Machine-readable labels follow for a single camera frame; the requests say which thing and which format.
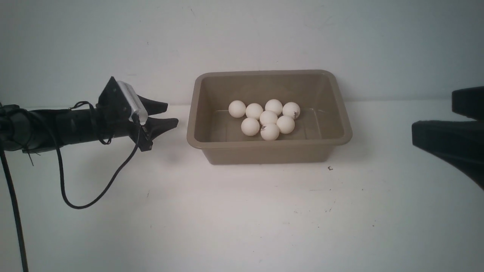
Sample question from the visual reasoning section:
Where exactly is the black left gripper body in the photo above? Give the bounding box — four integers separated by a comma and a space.
92, 107, 153, 152

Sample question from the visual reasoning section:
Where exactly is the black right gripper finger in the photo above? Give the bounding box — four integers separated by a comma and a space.
411, 121, 484, 189
451, 86, 484, 121

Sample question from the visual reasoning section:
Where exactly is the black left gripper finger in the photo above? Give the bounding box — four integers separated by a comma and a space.
146, 117, 179, 141
138, 95, 168, 116

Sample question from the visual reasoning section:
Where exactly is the white logo ball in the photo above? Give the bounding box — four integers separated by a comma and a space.
228, 100, 247, 118
259, 110, 278, 126

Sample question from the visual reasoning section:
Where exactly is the white logo ball corner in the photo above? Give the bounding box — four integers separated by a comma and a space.
282, 102, 301, 119
260, 124, 280, 141

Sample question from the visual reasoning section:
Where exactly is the beige plastic bin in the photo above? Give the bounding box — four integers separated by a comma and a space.
187, 70, 353, 165

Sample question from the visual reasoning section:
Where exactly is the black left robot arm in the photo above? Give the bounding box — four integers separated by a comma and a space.
1, 94, 179, 153

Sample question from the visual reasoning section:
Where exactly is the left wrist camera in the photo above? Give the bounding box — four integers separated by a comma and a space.
96, 76, 148, 125

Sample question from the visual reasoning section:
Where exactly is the left camera cable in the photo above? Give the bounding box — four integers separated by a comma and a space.
0, 102, 146, 272

